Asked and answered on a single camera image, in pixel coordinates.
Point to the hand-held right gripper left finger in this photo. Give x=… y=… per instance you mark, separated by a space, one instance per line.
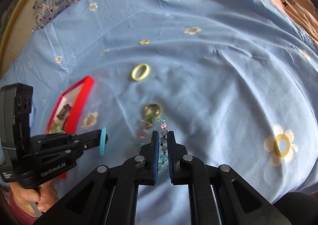
x=156 y=157

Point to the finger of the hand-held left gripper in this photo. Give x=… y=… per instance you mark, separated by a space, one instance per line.
x=84 y=136
x=74 y=149

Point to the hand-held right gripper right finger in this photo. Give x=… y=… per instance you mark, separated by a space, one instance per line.
x=171 y=157

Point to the shallow red cardboard box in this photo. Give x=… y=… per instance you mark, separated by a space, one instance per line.
x=74 y=100

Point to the person's left hand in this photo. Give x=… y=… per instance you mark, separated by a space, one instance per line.
x=42 y=195

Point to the blue floral bedsheet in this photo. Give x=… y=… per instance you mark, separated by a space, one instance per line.
x=198 y=78

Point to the small gold trinket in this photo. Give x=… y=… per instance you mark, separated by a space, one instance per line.
x=144 y=41

